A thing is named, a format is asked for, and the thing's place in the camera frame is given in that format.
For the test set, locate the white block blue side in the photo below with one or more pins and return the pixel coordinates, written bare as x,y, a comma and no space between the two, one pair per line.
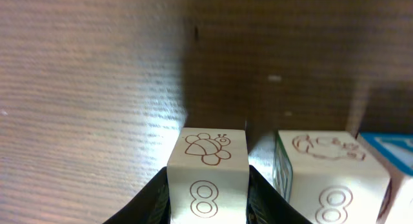
394,152

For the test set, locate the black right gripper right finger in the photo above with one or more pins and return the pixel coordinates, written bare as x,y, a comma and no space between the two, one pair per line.
266,206

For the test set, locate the white block yellow side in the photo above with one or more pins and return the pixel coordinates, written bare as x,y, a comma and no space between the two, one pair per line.
208,174

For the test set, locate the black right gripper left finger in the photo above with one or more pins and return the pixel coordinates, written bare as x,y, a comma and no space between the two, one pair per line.
151,205

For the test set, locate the white block green side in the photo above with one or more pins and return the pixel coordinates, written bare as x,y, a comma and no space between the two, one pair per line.
328,176

